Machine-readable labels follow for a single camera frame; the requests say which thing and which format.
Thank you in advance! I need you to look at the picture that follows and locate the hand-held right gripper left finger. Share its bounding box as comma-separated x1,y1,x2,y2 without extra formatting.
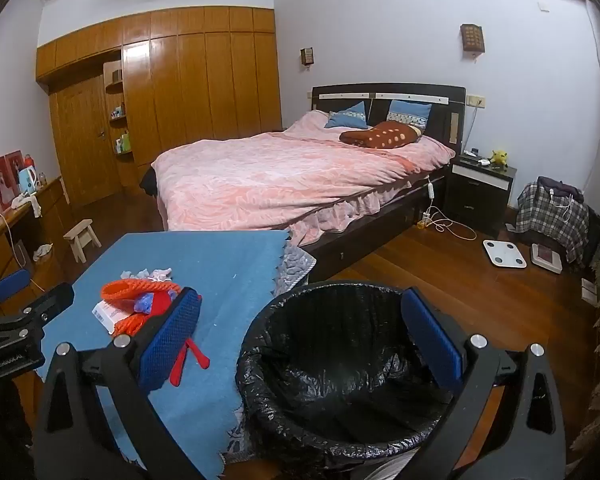
32,287,203,480

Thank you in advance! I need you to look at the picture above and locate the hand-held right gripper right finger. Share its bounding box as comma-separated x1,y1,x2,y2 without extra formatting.
400,287,566,480

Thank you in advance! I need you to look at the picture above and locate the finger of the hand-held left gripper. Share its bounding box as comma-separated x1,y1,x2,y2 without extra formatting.
0,269,33,306
0,282,76,347

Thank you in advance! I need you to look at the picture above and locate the red plastic wrapper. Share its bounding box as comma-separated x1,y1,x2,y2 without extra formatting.
142,290,211,388

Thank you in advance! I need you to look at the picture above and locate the small white box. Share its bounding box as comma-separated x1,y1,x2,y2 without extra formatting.
91,301,133,335

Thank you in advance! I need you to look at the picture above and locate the trash bin with black bag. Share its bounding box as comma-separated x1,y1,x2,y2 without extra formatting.
235,280,481,480

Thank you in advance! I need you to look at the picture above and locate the wooden side cabinet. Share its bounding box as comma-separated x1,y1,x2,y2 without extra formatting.
0,175,71,286

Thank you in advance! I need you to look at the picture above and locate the blue table cloth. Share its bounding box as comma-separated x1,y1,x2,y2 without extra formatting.
35,230,293,480

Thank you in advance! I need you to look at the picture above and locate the small wooden stool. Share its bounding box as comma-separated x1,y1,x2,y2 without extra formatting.
62,219,102,263

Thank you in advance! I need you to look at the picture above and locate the white bathroom scale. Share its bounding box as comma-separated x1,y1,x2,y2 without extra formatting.
482,239,528,271

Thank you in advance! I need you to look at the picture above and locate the white scale with dark centre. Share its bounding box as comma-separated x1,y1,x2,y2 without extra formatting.
530,242,566,275

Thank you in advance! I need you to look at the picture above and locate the dark nightstand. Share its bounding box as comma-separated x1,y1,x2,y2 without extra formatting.
442,152,518,226

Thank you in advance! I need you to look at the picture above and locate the wooden door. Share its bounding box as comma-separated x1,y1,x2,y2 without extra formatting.
50,74,123,206

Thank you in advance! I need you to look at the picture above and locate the plaid shirt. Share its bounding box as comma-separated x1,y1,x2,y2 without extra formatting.
516,182,591,265

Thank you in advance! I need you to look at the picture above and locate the pink duvet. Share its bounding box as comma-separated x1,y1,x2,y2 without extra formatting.
151,109,456,246

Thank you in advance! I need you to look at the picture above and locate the dark garment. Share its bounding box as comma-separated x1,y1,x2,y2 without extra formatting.
537,176,586,203

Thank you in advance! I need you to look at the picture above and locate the brown dotted pillow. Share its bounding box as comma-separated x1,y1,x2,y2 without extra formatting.
339,121,423,150

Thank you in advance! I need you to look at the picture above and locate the blue pillow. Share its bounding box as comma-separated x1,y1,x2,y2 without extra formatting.
324,101,370,130
386,100,433,128

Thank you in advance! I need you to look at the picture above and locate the dark wooden bed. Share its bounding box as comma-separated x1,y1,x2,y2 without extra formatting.
140,82,467,266

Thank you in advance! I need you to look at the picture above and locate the wooden wardrobe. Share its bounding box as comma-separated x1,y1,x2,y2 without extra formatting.
35,6,283,206

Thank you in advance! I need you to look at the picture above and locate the white charger cable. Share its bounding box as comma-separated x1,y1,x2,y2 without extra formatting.
422,177,478,242

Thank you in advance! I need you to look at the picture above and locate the white socket cable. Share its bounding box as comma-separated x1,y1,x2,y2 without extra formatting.
466,105,480,153

